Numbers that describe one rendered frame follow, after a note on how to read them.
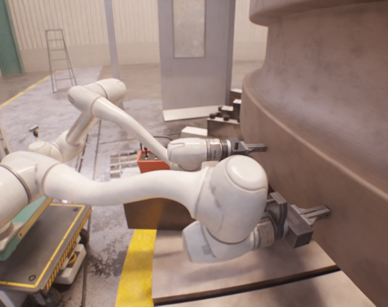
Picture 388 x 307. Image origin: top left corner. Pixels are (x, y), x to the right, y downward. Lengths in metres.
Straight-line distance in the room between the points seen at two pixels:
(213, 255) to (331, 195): 0.36
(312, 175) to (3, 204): 0.80
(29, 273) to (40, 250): 0.16
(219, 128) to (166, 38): 2.34
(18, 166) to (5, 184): 0.06
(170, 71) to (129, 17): 10.48
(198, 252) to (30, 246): 1.33
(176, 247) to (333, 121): 1.06
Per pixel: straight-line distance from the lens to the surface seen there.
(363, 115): 0.78
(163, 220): 1.47
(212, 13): 4.43
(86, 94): 1.12
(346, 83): 0.83
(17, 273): 1.60
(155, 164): 1.24
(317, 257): 1.54
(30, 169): 0.70
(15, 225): 1.42
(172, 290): 1.28
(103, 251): 1.92
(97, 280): 1.78
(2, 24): 15.16
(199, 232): 0.51
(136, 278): 1.72
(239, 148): 0.92
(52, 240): 1.67
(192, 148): 0.88
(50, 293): 1.65
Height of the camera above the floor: 1.41
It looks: 28 degrees down
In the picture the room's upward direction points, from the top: straight up
